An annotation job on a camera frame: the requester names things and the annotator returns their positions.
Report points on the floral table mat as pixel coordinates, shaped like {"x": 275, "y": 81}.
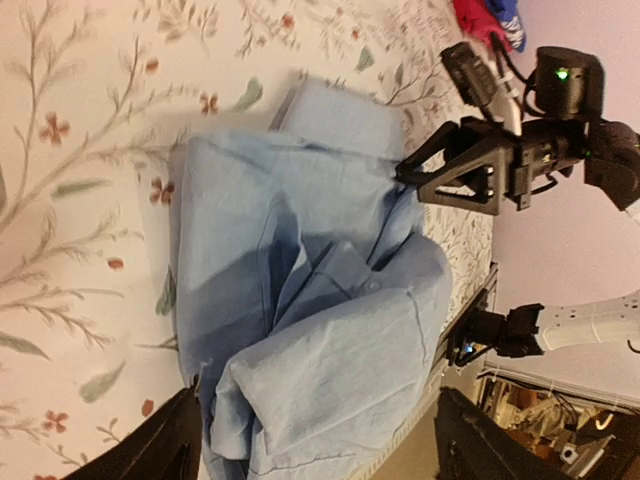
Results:
{"x": 99, "y": 100}

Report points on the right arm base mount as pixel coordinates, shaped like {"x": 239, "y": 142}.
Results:
{"x": 475, "y": 333}

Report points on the light blue shirt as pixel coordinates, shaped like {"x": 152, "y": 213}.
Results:
{"x": 309, "y": 302}

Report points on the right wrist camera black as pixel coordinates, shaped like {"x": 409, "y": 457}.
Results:
{"x": 569, "y": 84}

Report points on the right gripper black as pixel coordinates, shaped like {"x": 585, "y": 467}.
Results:
{"x": 481, "y": 181}

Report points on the folded pink garment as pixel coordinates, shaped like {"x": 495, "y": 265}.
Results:
{"x": 475, "y": 20}

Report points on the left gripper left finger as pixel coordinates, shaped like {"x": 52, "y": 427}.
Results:
{"x": 167, "y": 446}

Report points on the blue printed t-shirt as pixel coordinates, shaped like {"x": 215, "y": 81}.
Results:
{"x": 507, "y": 15}

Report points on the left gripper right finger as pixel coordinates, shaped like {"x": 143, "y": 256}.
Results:
{"x": 471, "y": 446}

